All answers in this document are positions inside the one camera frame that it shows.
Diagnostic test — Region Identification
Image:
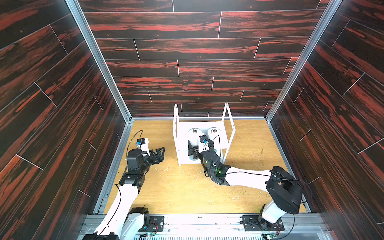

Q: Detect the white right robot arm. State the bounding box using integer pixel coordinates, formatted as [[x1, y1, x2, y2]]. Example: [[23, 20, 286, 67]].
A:
[[188, 139, 304, 226]]

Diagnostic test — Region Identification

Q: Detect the aluminium left corner post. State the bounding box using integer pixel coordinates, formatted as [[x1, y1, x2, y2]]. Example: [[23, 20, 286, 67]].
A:
[[65, 0, 132, 124]]

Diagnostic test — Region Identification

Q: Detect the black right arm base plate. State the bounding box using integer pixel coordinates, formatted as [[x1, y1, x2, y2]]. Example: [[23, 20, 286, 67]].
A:
[[240, 215, 285, 232]]

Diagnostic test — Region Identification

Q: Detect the white tea canister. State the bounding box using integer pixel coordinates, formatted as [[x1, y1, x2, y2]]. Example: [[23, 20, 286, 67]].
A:
[[207, 127, 221, 146], [188, 128, 204, 149]]

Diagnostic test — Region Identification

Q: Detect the white two-tier metal shelf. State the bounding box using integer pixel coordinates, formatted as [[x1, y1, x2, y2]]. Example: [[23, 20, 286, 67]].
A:
[[173, 103, 236, 166]]

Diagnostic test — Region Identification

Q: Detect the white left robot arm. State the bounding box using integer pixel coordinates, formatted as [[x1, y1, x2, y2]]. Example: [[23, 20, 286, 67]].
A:
[[83, 148, 165, 240]]

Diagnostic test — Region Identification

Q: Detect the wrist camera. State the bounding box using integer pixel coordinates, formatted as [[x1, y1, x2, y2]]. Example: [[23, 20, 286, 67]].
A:
[[199, 135, 214, 153], [136, 138, 150, 156]]

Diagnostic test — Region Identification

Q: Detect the aluminium corner post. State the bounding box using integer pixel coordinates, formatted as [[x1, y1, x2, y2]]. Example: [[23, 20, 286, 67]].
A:
[[65, 0, 132, 124], [266, 0, 342, 125]]

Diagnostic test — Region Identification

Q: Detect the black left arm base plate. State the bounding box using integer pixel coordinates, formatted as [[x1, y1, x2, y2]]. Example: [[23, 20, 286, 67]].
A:
[[139, 215, 165, 233]]

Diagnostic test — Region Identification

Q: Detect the aluminium right corner post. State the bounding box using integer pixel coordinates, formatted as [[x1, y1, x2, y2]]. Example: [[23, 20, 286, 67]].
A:
[[266, 0, 342, 125]]

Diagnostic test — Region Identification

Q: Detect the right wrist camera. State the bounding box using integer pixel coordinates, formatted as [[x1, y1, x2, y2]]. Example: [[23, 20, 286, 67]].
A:
[[199, 135, 214, 153]]

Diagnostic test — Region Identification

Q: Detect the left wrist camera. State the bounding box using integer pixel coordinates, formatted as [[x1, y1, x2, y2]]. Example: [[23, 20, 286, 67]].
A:
[[136, 138, 150, 156]]

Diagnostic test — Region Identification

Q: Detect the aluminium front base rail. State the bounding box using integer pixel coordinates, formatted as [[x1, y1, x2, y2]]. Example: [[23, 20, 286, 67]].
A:
[[133, 214, 335, 240]]

